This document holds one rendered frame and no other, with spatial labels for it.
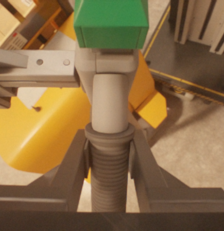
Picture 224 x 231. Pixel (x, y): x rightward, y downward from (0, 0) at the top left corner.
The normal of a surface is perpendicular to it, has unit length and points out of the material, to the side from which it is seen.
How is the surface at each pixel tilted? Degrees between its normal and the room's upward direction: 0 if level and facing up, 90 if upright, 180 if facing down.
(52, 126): 45
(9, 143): 0
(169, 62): 0
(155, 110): 22
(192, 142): 0
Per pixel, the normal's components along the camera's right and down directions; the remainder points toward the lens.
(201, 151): -0.26, -0.21
